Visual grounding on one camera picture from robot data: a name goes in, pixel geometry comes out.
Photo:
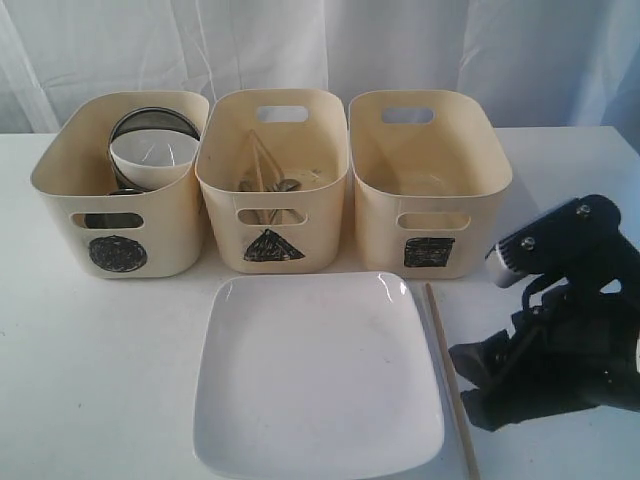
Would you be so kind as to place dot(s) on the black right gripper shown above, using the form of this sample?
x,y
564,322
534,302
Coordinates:
x,y
586,356

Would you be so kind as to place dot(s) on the wooden chopstick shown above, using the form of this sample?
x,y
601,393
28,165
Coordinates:
x,y
449,374
268,172

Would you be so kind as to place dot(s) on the white square plate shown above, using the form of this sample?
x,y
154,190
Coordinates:
x,y
316,376

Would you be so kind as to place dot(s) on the steel knife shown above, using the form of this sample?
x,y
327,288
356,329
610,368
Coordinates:
x,y
249,184

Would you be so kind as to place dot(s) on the small steel fork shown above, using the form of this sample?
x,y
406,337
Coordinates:
x,y
273,216

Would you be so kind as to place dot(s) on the small white bowl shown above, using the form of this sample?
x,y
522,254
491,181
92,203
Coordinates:
x,y
153,159

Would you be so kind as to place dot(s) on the steel mug with wire handle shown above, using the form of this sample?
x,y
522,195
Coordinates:
x,y
113,220

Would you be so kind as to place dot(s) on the stainless steel bowl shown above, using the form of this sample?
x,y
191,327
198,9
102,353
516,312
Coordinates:
x,y
146,118

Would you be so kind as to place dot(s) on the steel spoon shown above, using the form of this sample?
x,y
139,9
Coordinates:
x,y
287,185

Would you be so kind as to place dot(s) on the cream bin with square mark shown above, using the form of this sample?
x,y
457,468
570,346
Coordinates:
x,y
430,176

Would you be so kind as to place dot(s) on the cream bin with triangle mark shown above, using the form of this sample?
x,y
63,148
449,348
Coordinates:
x,y
306,132

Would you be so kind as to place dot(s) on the white curtain backdrop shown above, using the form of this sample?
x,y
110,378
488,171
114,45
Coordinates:
x,y
528,63

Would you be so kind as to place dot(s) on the cream bin with circle mark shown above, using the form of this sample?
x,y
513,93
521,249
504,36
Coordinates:
x,y
74,177

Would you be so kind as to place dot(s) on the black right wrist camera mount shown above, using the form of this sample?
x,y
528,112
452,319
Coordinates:
x,y
580,240

